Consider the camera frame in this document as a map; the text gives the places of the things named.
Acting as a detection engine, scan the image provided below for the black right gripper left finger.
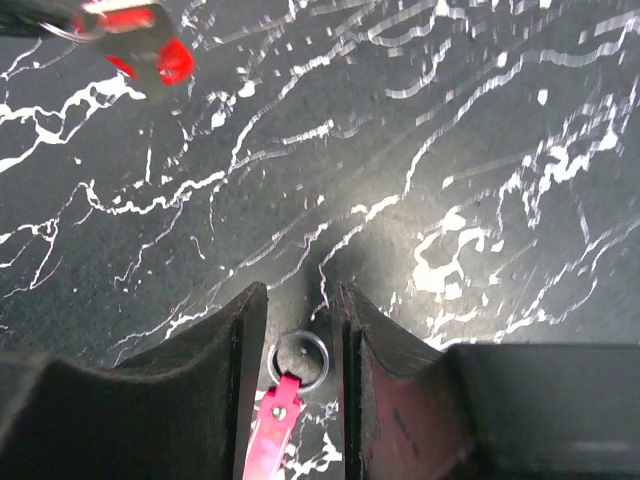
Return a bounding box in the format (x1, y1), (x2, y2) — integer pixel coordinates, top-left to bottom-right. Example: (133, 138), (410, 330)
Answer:
(1, 282), (268, 479)

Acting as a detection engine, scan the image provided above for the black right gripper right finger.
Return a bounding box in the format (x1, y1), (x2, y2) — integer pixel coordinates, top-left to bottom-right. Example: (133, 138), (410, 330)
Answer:
(332, 284), (639, 479)

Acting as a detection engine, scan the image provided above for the silver metal keyring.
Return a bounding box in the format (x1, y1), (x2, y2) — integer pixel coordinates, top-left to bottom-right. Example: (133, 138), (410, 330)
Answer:
(267, 330), (330, 395)

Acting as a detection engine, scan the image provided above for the pink strap keychain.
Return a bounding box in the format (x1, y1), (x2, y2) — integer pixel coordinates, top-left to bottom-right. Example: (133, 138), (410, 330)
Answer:
(242, 376), (301, 480)

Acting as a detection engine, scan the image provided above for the red key tag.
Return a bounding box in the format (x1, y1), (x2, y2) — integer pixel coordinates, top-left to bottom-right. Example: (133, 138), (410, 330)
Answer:
(72, 1), (195, 87)

